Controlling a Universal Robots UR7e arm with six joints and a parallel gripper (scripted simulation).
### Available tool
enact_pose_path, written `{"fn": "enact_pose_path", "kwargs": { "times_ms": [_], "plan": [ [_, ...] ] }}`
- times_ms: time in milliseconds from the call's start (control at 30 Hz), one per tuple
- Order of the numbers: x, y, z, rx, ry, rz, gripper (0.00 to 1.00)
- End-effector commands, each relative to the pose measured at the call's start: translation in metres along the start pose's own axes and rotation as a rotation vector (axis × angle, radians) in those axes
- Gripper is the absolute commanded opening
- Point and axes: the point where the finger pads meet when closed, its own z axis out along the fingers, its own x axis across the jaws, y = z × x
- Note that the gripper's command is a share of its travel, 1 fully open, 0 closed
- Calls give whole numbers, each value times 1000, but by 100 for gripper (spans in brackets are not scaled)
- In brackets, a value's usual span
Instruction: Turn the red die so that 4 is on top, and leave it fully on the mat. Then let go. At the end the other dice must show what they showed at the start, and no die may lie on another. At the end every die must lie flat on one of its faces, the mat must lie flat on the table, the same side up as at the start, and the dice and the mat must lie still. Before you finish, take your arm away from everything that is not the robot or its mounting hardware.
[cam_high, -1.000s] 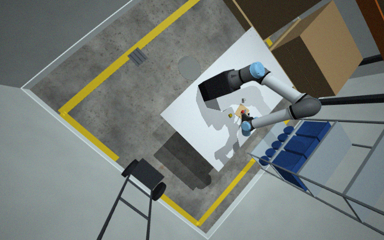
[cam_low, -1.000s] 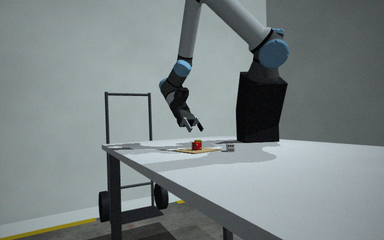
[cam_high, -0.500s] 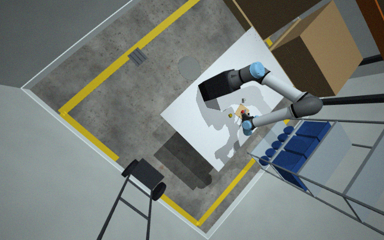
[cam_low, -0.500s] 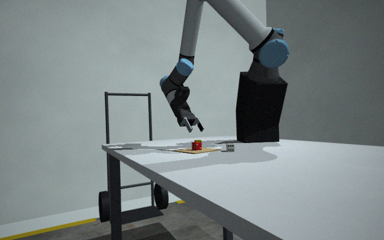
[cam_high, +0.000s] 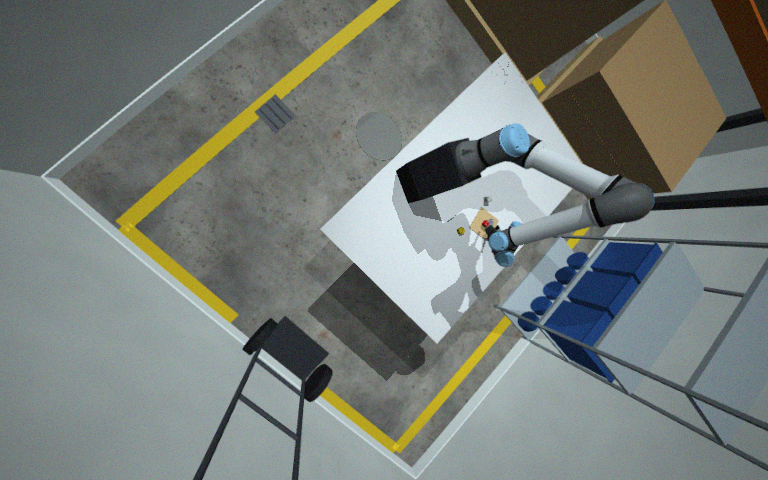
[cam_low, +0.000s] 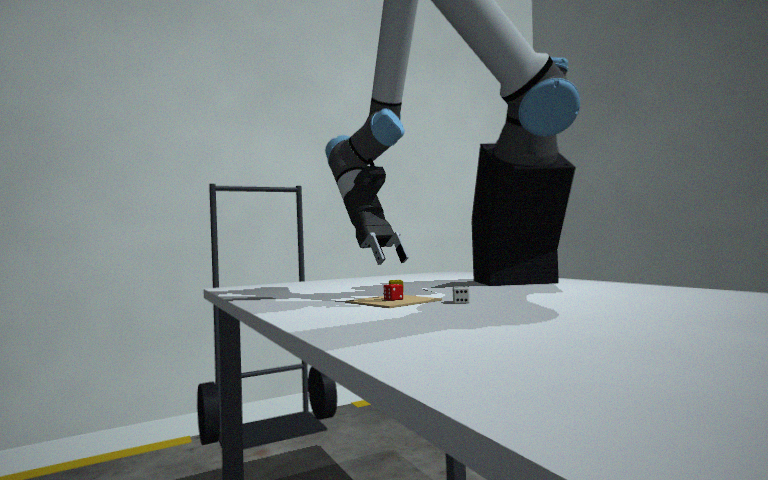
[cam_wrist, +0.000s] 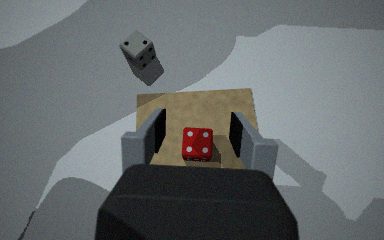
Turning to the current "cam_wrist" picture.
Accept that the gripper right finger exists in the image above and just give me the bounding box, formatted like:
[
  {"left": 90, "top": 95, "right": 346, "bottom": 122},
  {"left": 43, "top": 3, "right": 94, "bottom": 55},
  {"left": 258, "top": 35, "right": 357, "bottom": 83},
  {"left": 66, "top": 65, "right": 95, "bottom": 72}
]
[{"left": 229, "top": 112, "right": 278, "bottom": 181}]

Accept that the grey die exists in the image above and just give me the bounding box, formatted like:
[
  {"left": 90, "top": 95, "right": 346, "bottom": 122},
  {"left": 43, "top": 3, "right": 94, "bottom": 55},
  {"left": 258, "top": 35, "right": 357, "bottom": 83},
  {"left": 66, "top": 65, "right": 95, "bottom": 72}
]
[{"left": 119, "top": 30, "right": 156, "bottom": 70}]

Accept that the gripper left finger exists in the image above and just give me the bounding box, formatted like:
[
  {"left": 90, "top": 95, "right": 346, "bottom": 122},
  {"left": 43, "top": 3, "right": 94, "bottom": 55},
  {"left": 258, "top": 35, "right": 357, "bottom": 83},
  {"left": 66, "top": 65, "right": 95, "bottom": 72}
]
[{"left": 121, "top": 108, "right": 166, "bottom": 174}]

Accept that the tan mat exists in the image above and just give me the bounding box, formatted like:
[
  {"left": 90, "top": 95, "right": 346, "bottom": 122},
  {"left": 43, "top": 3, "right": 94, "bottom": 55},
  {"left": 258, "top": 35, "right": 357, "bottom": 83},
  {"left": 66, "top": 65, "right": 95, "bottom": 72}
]
[{"left": 136, "top": 88, "right": 258, "bottom": 169}]

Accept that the red die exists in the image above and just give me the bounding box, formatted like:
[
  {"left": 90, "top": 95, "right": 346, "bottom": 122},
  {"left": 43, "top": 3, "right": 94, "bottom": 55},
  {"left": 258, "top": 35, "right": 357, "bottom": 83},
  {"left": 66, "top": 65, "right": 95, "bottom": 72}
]
[{"left": 182, "top": 127, "right": 213, "bottom": 162}]

